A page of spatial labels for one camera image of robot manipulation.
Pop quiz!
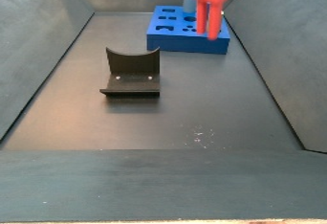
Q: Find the red three prong block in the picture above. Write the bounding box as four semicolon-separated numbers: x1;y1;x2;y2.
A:
196;0;226;40

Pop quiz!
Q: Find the black curved stand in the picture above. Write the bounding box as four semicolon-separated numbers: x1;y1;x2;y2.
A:
100;49;160;96

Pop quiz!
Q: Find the light blue cylinder block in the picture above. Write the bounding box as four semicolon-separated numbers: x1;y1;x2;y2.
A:
183;0;196;13

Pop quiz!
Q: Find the blue foam shape board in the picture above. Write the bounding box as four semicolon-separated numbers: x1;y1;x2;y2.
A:
147;6;230;55

